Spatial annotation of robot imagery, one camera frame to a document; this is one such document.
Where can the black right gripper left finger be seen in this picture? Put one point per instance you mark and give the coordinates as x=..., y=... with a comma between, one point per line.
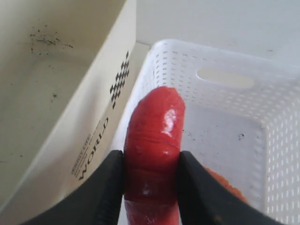
x=96, y=202

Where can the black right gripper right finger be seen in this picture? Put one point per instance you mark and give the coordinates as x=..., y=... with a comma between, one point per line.
x=204, y=201

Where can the orange fried nugget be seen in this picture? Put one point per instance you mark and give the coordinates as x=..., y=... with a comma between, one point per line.
x=225, y=183

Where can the red sausage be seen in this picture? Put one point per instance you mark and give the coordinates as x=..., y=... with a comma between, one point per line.
x=151, y=155

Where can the white woven plastic basket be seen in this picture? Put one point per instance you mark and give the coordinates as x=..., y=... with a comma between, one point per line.
x=242, y=119

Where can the cream plastic tub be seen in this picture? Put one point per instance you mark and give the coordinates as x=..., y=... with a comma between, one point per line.
x=64, y=81

